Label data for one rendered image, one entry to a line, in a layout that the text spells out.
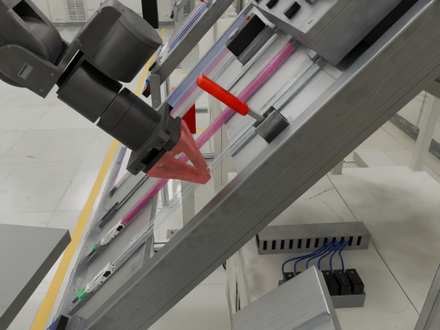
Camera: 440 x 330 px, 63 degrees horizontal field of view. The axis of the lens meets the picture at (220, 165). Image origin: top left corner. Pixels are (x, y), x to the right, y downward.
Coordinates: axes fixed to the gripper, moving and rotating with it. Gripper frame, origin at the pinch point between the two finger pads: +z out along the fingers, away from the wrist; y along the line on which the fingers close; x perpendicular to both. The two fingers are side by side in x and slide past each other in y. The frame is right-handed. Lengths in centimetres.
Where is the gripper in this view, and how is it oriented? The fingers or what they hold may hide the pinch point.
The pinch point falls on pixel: (203, 174)
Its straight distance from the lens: 47.9
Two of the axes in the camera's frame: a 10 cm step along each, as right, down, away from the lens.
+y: -0.7, -4.8, 8.7
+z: 7.3, 5.7, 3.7
